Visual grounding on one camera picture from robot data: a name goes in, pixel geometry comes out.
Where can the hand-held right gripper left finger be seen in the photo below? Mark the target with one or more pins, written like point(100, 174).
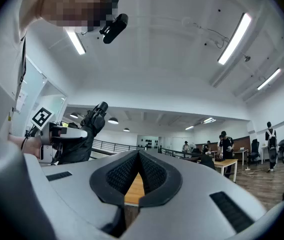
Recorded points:
point(64, 196)

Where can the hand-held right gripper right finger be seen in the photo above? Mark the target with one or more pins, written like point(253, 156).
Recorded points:
point(194, 209)

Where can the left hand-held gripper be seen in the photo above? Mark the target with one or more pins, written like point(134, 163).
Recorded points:
point(47, 134)

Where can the black umbrella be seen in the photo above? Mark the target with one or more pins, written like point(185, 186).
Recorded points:
point(94, 124)

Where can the person's left forearm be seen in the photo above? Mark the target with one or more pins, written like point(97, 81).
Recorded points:
point(29, 146)

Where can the black pendant lamp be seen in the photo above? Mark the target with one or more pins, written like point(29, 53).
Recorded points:
point(73, 115)
point(113, 120)
point(126, 129)

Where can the black metal railing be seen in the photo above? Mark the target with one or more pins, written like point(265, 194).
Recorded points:
point(112, 146)

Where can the light wooden desk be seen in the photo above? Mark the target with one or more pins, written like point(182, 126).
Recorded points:
point(228, 162)

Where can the white paper notice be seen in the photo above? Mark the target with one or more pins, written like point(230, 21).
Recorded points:
point(21, 101)

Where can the wooden table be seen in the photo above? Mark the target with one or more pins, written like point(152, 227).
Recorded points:
point(134, 191)

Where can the white desk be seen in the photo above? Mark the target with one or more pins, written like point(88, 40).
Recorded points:
point(242, 151)

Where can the long ceiling tube light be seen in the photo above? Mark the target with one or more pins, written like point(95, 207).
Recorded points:
point(234, 39)
point(75, 42)
point(269, 79)

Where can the black head-mounted camera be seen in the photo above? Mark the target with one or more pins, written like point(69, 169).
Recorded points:
point(114, 29)

